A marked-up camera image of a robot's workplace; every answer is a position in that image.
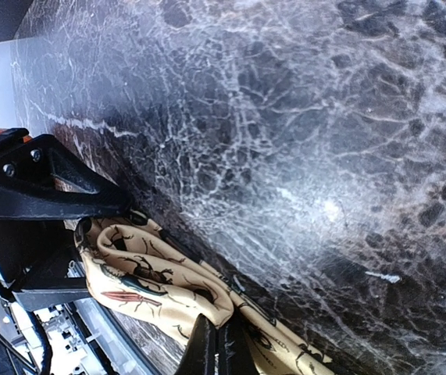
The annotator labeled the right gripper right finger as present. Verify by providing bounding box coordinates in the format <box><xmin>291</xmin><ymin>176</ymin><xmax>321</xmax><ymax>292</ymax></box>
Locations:
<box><xmin>217</xmin><ymin>312</ymin><xmax>258</xmax><ymax>375</ymax></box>

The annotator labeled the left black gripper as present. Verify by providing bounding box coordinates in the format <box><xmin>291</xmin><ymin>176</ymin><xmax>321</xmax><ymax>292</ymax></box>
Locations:
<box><xmin>0</xmin><ymin>128</ymin><xmax>133</xmax><ymax>312</ymax></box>

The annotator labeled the yellow beetle-pattern tie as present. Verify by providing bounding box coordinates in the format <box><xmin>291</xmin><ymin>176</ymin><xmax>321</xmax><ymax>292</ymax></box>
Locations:
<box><xmin>74</xmin><ymin>211</ymin><xmax>335</xmax><ymax>374</ymax></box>

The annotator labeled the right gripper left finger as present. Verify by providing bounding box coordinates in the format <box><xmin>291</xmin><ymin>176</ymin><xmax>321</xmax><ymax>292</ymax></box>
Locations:
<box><xmin>175</xmin><ymin>314</ymin><xmax>217</xmax><ymax>375</ymax></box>

